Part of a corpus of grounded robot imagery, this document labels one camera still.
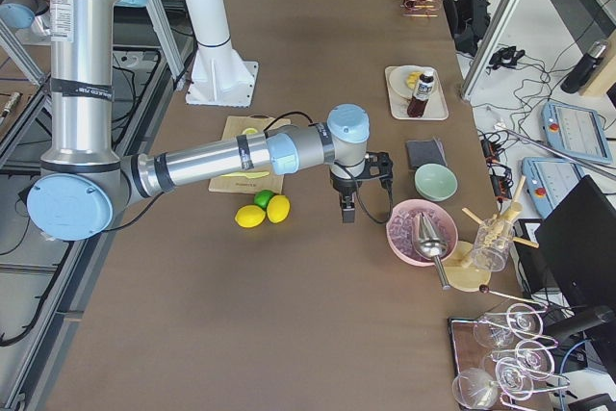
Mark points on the metal ice scoop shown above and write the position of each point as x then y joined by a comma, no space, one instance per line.
428,243

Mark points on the framed glass holder tray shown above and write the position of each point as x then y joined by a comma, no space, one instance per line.
466,351

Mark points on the wooden mug tree stand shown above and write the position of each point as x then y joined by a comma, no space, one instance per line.
462,273

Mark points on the yellow lemon upper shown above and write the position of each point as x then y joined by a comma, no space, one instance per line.
278,208

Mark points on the pink ice bowl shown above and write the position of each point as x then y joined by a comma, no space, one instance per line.
399,230

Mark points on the wine glass middle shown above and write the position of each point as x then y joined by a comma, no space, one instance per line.
529,354

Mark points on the wine glass lying front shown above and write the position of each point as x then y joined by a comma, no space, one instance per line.
475,389

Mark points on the black monitor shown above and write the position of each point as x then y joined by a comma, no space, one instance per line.
577,241

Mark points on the blue teach pendant far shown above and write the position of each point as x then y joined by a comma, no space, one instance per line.
576,131

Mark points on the dark tea bottle upright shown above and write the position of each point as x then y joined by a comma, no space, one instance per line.
421,93

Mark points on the aluminium frame post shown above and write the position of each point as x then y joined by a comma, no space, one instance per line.
488,46

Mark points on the blue teach pendant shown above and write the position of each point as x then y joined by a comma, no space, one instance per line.
548,181
576,131

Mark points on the yellow plastic knife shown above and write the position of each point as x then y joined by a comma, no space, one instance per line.
252,174

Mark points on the black thermos bottle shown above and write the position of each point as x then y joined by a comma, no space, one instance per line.
582,71

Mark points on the grey folded cloth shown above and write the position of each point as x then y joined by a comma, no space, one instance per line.
424,152

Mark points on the mint green bowl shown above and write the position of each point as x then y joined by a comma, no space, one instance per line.
435,182

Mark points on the blue teach pendant near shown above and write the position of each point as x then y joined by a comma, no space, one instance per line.
548,181

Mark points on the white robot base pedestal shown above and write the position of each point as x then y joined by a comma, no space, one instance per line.
220,77

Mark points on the wine glass lower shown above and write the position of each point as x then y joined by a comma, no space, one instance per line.
513,380

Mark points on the green lime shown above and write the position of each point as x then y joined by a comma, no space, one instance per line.
263,198

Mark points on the yellow lemon lower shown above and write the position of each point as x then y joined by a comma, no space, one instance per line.
250,216

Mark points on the black tablet stand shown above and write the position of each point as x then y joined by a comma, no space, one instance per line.
468,22

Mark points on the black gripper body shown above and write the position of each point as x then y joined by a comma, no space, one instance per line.
345,185

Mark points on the cream rabbit tray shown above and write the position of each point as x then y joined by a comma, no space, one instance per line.
435,110

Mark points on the yellow lemon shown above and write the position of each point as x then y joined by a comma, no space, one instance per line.
250,216
278,208

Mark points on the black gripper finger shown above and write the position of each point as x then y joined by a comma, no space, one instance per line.
350,208
343,207

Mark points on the wine glass upper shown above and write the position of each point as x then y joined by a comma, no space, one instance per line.
504,328

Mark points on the clear glass mug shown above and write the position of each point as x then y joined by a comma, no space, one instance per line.
492,243

